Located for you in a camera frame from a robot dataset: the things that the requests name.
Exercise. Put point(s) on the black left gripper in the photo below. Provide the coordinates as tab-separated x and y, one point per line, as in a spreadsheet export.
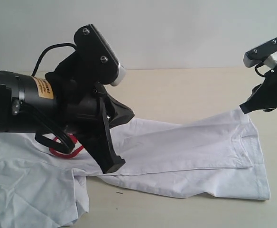
84	107

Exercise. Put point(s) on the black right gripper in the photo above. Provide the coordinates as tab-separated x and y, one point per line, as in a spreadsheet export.
264	95

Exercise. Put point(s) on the white t-shirt red Chinese patch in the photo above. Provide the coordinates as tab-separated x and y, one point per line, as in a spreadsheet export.
220	155

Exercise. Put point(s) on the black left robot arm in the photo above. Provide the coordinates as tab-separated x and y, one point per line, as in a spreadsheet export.
31	105

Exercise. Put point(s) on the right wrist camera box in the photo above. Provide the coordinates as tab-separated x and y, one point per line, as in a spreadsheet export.
265	54

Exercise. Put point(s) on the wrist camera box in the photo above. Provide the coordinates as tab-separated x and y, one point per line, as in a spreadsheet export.
98	57
265	54

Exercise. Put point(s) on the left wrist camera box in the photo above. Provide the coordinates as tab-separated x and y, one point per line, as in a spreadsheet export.
98	57

